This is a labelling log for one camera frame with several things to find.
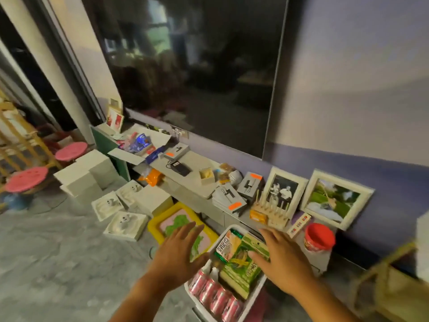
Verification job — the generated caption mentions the black flat television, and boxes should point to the black flat television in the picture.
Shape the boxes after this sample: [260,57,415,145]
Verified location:
[80,0,290,161]

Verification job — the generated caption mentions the wooden peg rack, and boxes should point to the wooden peg rack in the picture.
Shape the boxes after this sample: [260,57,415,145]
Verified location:
[251,190,290,230]

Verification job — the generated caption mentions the orange green snack bag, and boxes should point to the orange green snack bag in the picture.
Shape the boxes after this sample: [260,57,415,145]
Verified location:
[214,229,244,264]

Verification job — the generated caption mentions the red white picture card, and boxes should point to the red white picture card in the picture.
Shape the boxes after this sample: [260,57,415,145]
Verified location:
[105,105,125,133]

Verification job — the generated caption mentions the white tower air conditioner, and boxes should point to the white tower air conditioner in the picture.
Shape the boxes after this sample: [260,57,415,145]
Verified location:
[0,0,95,144]

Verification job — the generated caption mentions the grey box orange sticker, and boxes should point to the grey box orange sticker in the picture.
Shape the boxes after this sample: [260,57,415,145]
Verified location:
[236,171,264,200]
[211,184,248,217]
[162,142,190,161]

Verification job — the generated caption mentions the black handheld device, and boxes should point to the black handheld device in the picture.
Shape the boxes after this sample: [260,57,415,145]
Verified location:
[166,161,192,177]

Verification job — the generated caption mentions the orange packet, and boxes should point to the orange packet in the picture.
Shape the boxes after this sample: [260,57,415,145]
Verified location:
[248,208,269,225]

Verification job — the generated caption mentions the red lid jar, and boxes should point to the red lid jar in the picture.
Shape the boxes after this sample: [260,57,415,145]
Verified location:
[303,223,336,254]

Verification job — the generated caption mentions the landscape photo frame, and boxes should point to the landscape photo frame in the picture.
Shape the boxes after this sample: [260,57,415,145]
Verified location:
[299,169,375,231]

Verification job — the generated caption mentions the brown snack bag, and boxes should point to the brown snack bag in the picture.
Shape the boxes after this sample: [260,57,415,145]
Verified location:
[218,162,235,183]

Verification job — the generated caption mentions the white plastic crate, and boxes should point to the white plastic crate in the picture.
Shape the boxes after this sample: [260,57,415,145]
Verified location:
[183,224,269,322]

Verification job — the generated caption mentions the small open cream carton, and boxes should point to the small open cream carton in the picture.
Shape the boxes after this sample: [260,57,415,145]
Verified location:
[198,167,216,185]

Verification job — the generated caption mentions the white foam toy tray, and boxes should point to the white foam toy tray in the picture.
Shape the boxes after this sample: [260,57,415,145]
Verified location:
[103,211,149,242]
[115,180,145,209]
[91,191,125,222]

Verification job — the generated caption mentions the wooden baby crib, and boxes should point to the wooden baby crib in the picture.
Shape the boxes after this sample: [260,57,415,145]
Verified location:
[0,100,63,185]

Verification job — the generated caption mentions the person's right hand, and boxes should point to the person's right hand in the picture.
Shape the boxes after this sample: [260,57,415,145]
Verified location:
[248,228,317,297]

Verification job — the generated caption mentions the white foam block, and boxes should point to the white foam block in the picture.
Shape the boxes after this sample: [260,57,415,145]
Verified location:
[53,162,98,197]
[60,182,103,206]
[74,149,120,189]

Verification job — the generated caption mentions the person's right forearm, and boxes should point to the person's right forearm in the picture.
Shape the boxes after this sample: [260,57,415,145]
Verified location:
[291,278,361,322]

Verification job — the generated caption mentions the pink round stool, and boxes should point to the pink round stool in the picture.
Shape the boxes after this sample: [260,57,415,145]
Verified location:
[55,141,89,162]
[3,165,49,212]

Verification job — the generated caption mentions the person's left forearm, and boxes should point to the person's left forearm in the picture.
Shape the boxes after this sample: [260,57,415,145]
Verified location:
[109,275,175,322]

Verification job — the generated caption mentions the blue shiny packet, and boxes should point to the blue shiny packet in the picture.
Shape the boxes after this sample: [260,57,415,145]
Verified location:
[132,133,152,153]

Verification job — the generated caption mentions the white square carton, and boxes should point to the white square carton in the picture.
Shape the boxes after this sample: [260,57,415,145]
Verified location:
[134,185,174,218]

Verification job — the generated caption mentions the open white flap carton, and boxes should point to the open white flap carton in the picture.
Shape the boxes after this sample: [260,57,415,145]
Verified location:
[107,123,172,166]

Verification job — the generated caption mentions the person's left hand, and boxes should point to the person's left hand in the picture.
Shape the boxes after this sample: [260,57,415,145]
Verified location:
[147,221,210,294]

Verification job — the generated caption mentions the black-white photo frame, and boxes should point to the black-white photo frame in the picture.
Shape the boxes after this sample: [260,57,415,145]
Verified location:
[260,166,309,220]

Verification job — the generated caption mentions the cream strip coloured marks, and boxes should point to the cream strip coloured marks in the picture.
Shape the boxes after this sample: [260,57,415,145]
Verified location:
[286,212,312,239]

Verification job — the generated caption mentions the yellow play tray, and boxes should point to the yellow play tray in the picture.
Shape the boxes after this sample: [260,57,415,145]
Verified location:
[147,201,219,262]

